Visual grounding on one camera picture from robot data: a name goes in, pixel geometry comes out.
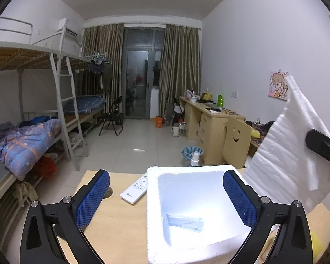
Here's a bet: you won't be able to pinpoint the cartoon wall poster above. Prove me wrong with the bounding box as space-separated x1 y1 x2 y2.
268 71 290 99

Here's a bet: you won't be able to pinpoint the blue checked quilt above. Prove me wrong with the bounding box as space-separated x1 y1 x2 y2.
0 118 62 180

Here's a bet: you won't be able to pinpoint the black folding chair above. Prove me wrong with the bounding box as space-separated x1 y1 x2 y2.
99 96 124 136

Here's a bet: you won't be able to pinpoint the light wooden desk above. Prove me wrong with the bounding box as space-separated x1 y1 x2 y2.
179 97 246 165

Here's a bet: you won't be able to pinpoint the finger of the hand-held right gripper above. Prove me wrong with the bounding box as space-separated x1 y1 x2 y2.
305 129 330 173

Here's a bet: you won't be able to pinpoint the wooden smiley chair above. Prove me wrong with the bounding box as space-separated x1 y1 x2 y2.
222 115 253 169

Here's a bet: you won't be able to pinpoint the white air conditioner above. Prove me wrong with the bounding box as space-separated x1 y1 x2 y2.
58 18 79 37

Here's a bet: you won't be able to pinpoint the red bag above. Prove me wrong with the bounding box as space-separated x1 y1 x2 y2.
38 156 57 180

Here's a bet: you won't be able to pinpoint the white metal bunk bed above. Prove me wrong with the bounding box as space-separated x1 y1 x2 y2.
0 16 88 226
55 26 109 132

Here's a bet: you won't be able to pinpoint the hanging dark clothes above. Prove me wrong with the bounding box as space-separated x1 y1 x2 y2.
89 59 112 90

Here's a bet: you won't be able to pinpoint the brown curtain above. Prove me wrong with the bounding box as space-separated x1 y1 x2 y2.
81 23 125 116
159 24 202 117

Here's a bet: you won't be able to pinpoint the yellow cloth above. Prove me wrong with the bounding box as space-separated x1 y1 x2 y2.
309 231 323 262

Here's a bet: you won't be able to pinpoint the white remote control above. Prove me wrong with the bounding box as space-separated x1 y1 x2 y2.
119 174 149 204

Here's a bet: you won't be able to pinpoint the small clear packet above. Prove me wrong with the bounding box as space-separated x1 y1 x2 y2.
163 214 204 233

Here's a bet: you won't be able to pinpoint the white foam lid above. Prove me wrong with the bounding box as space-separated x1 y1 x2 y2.
245 75 330 213

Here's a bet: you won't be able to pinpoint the blue checked mattress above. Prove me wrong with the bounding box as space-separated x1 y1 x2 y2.
62 96 106 114

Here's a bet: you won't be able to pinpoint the glass balcony door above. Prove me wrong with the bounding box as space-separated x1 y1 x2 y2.
122 27 165 120

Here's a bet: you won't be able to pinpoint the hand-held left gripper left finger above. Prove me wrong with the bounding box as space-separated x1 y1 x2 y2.
20 169 110 264

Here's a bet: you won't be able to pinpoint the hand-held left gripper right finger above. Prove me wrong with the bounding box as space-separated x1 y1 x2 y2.
223 170 314 264

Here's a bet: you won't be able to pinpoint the white foam box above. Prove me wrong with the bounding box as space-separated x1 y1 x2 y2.
146 165 281 264

